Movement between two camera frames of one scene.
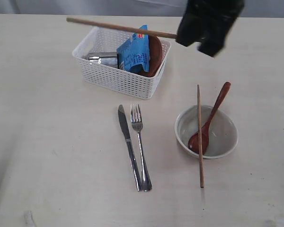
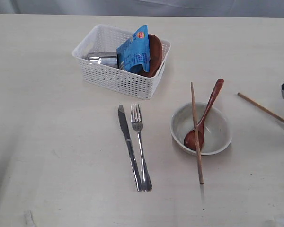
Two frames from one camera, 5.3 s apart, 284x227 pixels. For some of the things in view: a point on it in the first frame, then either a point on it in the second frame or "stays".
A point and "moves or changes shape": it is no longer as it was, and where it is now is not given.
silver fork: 137,126 stays
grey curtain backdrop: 251,8 stays
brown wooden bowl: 155,48 stays
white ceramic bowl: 223,134 moves or changes shape
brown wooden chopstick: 200,140 moves or changes shape
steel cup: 109,58 stays
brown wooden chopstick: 122,27 → 275,116
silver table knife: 125,127 stays
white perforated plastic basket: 100,40 stays
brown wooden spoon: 193,142 → 190,140
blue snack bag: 135,50 stays
